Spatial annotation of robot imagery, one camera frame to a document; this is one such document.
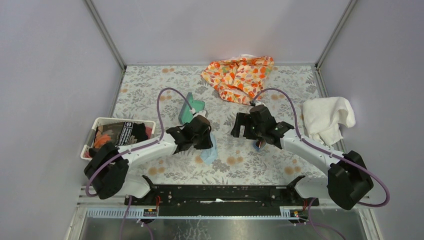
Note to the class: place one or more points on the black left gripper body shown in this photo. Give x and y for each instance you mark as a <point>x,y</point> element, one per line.
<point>199,141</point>

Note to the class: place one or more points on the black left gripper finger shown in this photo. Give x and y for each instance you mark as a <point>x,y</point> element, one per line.
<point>206,142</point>
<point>181,147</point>

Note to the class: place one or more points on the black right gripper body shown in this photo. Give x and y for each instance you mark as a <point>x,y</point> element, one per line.
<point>260,129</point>

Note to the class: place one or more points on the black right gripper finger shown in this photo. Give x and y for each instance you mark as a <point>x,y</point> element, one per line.
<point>241,119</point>
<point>250,133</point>

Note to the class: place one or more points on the light blue cleaning cloth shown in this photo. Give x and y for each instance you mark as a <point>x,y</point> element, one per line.
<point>209,155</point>

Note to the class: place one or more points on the blue frame sunglasses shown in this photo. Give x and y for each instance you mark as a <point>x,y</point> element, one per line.
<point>259,144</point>

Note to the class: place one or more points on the dark blue glasses case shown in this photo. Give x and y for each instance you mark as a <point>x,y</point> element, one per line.
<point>189,108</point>

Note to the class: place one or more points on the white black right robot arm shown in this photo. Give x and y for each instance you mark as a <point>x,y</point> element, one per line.
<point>345,182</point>

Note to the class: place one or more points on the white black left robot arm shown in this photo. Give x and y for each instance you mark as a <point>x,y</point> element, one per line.
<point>108,171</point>

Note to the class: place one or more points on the orange floral fabric bag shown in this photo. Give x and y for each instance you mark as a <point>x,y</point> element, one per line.
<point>238,79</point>

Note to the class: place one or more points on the floral grey tablecloth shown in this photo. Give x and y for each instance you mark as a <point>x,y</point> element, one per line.
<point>149,91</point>

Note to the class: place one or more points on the black pouch in basket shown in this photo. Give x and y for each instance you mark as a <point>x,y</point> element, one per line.
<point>119,134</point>

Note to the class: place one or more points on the white towel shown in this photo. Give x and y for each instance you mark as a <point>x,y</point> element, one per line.
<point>323,116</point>

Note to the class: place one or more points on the white perforated plastic basket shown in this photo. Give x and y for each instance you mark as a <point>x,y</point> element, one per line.
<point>107,120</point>

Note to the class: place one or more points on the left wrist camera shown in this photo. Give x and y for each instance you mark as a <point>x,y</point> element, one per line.
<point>202,113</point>

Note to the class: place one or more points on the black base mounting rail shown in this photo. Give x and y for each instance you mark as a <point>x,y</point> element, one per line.
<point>221,200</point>

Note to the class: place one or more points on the aluminium frame profile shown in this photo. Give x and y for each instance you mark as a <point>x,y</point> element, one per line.
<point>112,219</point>

